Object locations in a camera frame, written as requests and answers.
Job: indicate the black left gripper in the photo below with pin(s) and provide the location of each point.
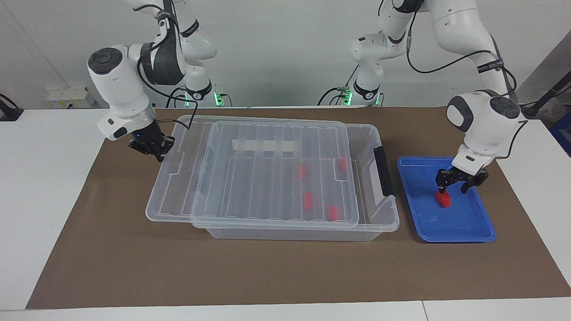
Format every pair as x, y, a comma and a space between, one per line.
464, 174

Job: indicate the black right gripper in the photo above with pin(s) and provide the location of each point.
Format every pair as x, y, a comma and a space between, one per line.
147, 136

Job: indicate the red block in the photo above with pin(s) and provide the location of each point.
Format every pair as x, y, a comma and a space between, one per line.
443, 199
308, 201
343, 162
333, 212
303, 171

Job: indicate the clear ribbed box lid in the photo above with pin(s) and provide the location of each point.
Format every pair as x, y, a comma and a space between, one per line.
250, 187

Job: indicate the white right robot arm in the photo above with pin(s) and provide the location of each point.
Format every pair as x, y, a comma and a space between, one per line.
120, 84

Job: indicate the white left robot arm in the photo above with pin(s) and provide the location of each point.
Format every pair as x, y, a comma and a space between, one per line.
459, 22

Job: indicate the blue plastic tray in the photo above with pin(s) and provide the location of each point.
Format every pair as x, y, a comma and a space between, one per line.
450, 223

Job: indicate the clear plastic storage box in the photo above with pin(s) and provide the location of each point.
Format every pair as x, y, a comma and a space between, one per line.
379, 214

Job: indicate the green lit base connector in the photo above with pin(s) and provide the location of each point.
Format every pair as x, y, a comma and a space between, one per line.
345, 96
218, 99

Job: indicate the blue crate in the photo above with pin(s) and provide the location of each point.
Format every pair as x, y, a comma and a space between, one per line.
563, 133

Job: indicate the black stand pole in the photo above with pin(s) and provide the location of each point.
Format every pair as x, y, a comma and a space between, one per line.
546, 96

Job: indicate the black object at table edge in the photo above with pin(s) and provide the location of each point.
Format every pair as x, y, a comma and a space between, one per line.
9, 111

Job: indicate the brown table mat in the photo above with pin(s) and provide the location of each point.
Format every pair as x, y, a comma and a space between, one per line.
267, 272

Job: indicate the white wall power socket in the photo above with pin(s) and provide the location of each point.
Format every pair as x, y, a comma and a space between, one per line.
71, 97

